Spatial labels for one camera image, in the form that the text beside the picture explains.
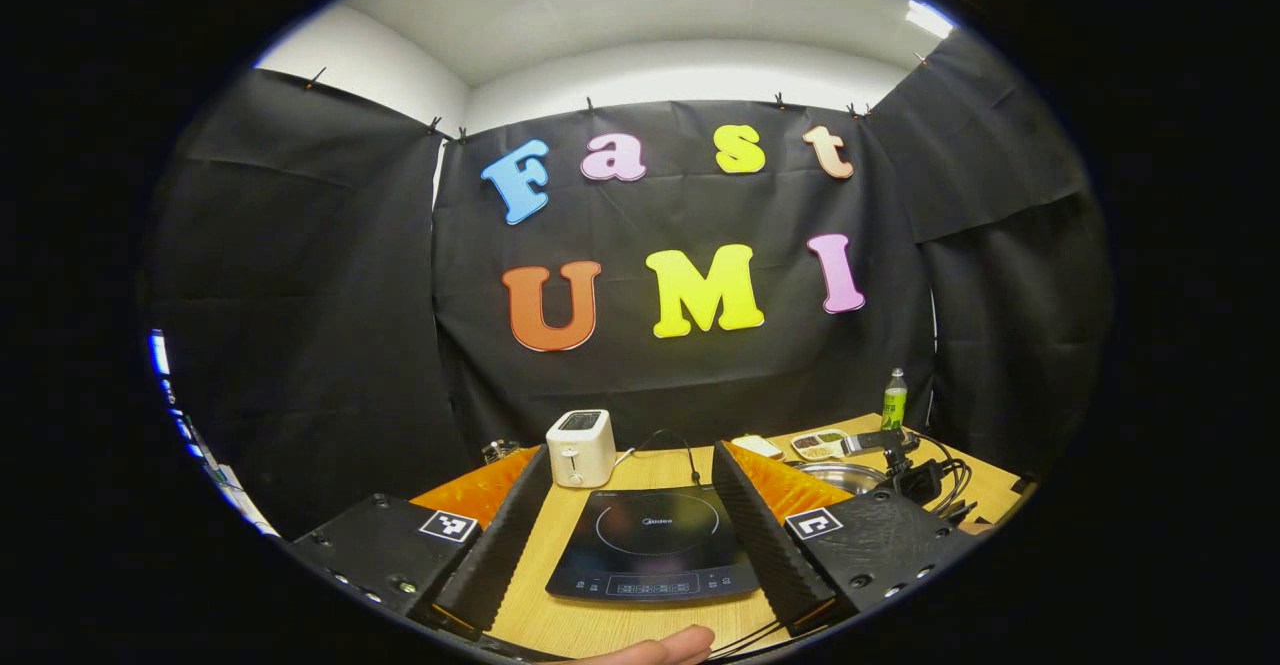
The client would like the white divided bean dish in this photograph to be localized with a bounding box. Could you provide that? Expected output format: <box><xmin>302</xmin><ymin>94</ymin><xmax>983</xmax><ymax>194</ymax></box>
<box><xmin>790</xmin><ymin>429</ymin><xmax>852</xmax><ymax>462</ymax></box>

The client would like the black power cable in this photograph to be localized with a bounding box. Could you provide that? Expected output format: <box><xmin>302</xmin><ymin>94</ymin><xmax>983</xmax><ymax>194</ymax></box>
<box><xmin>630</xmin><ymin>429</ymin><xmax>702</xmax><ymax>487</ymax></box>

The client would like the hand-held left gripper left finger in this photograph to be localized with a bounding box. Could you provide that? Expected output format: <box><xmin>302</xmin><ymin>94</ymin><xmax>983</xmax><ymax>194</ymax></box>
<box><xmin>285</xmin><ymin>444</ymin><xmax>554</xmax><ymax>643</ymax></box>

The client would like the white toaster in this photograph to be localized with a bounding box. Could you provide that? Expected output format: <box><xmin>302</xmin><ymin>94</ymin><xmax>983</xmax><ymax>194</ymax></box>
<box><xmin>546</xmin><ymin>409</ymin><xmax>617</xmax><ymax>489</ymax></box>

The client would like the ceiling light panel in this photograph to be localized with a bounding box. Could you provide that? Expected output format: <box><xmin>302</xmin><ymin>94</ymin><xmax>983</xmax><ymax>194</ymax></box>
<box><xmin>905</xmin><ymin>0</ymin><xmax>956</xmax><ymax>41</ymax></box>

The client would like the green drink bottle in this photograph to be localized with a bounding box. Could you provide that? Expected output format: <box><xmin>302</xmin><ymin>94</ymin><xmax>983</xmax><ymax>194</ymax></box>
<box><xmin>880</xmin><ymin>368</ymin><xmax>909</xmax><ymax>433</ymax></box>

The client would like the black induction cooktop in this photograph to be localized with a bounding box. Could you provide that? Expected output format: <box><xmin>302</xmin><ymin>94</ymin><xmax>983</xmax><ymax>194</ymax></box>
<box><xmin>546</xmin><ymin>485</ymin><xmax>763</xmax><ymax>604</ymax></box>

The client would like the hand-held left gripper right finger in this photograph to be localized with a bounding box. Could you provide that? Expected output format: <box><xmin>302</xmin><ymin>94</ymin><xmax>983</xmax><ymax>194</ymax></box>
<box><xmin>710</xmin><ymin>440</ymin><xmax>986</xmax><ymax>638</ymax></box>

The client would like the black backdrop cloth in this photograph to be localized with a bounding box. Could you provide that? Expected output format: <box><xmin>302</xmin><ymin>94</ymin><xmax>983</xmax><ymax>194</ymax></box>
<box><xmin>135</xmin><ymin>30</ymin><xmax>1116</xmax><ymax>538</ymax></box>

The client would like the steel pot with soybeans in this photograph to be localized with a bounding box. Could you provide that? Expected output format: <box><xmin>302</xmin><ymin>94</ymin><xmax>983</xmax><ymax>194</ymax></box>
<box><xmin>790</xmin><ymin>461</ymin><xmax>889</xmax><ymax>497</ymax></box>

